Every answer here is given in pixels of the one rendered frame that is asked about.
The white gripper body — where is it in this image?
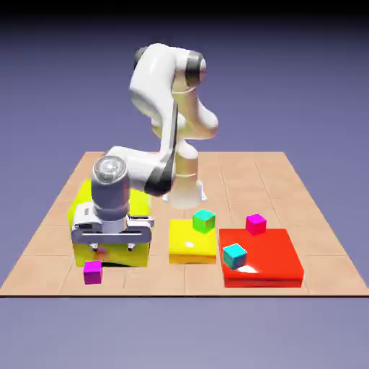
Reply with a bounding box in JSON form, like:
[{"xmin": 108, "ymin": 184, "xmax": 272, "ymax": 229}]
[{"xmin": 71, "ymin": 221, "xmax": 154, "ymax": 246}]

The small pink cube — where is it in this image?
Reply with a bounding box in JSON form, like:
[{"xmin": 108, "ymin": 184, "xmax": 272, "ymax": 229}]
[{"xmin": 245, "ymin": 213, "xmax": 268, "ymax": 236}]

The large tall yellow box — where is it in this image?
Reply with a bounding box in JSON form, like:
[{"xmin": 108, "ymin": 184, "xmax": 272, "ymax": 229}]
[{"xmin": 68, "ymin": 179, "xmax": 153, "ymax": 269}]

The small green cube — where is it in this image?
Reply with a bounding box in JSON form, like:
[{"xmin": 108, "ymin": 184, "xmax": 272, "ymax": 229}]
[{"xmin": 192, "ymin": 209, "xmax": 217, "ymax": 235}]

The small purple cube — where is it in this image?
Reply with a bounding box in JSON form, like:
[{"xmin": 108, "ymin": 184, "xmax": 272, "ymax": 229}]
[{"xmin": 83, "ymin": 260, "xmax": 104, "ymax": 285}]

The small cyan cube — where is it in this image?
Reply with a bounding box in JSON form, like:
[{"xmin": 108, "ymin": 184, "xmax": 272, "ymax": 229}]
[{"xmin": 222, "ymin": 242, "xmax": 249, "ymax": 271}]

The large red box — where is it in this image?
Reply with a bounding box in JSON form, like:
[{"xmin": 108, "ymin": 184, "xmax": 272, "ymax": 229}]
[{"xmin": 218, "ymin": 228, "xmax": 306, "ymax": 289}]

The large flat yellow box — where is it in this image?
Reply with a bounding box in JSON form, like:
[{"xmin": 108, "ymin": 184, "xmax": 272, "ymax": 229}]
[{"xmin": 169, "ymin": 218, "xmax": 218, "ymax": 265}]

